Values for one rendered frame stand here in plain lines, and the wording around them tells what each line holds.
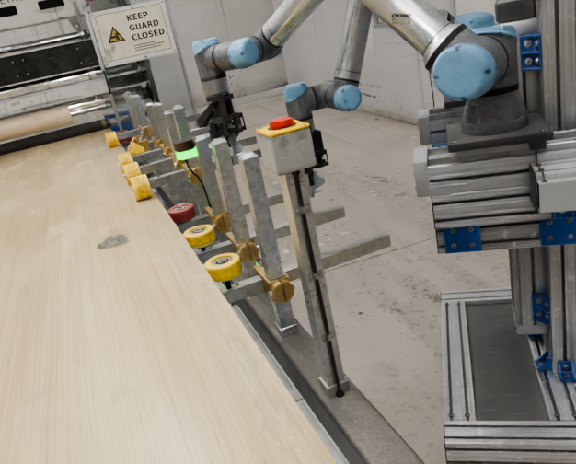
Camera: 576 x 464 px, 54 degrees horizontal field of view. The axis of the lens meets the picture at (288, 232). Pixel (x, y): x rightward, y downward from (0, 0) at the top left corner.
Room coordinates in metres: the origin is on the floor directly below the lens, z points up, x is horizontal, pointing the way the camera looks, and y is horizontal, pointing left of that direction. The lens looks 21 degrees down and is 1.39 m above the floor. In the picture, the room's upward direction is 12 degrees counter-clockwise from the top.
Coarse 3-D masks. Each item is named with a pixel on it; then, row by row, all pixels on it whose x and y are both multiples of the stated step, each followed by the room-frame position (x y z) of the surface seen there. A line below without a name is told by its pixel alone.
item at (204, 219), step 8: (280, 192) 1.75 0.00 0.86; (272, 200) 1.73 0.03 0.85; (280, 200) 1.73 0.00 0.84; (248, 208) 1.70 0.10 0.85; (200, 216) 1.68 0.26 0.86; (208, 216) 1.67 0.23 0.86; (184, 224) 1.64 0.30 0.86; (192, 224) 1.65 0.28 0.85; (200, 224) 1.66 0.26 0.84; (208, 224) 1.66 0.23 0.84
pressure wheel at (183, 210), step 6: (180, 204) 1.69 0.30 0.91; (186, 204) 1.68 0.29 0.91; (192, 204) 1.66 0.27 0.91; (168, 210) 1.66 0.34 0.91; (174, 210) 1.65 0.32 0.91; (180, 210) 1.63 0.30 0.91; (186, 210) 1.63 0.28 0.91; (192, 210) 1.64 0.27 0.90; (174, 216) 1.62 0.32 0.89; (180, 216) 1.62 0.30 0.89; (186, 216) 1.62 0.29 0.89; (192, 216) 1.64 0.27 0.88; (174, 222) 1.63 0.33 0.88; (180, 222) 1.62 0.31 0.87; (186, 222) 1.65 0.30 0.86
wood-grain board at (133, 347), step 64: (0, 192) 2.49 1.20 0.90; (64, 192) 2.22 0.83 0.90; (128, 192) 2.00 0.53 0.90; (0, 256) 1.58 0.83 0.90; (64, 256) 1.46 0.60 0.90; (128, 256) 1.35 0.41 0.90; (192, 256) 1.26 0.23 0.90; (0, 320) 1.12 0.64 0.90; (64, 320) 1.05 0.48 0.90; (128, 320) 0.99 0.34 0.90; (192, 320) 0.94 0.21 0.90; (0, 384) 0.86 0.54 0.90; (64, 384) 0.81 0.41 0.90; (128, 384) 0.77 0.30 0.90; (192, 384) 0.74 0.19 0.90; (256, 384) 0.70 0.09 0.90; (0, 448) 0.68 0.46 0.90; (64, 448) 0.65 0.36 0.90; (128, 448) 0.62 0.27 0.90; (192, 448) 0.59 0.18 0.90; (256, 448) 0.57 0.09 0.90; (320, 448) 0.55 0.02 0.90
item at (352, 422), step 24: (168, 192) 2.65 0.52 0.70; (216, 240) 1.87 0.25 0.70; (264, 312) 1.28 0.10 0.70; (264, 336) 1.24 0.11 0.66; (288, 336) 1.15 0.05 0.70; (288, 360) 1.06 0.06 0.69; (312, 360) 1.03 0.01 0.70; (312, 384) 0.95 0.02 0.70; (312, 408) 0.96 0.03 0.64; (336, 408) 0.86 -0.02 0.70; (360, 408) 0.85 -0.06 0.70; (336, 432) 0.84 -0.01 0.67; (360, 432) 0.79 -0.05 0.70; (384, 432) 0.78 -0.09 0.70; (360, 456) 0.74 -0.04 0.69; (384, 456) 0.72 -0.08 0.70; (408, 456) 0.71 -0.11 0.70
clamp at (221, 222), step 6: (210, 210) 1.69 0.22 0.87; (210, 216) 1.66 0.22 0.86; (216, 216) 1.62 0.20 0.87; (222, 216) 1.62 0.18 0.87; (228, 216) 1.61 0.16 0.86; (216, 222) 1.60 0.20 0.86; (222, 222) 1.61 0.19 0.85; (228, 222) 1.61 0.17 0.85; (216, 228) 1.62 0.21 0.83; (222, 228) 1.60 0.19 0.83; (228, 228) 1.61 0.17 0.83
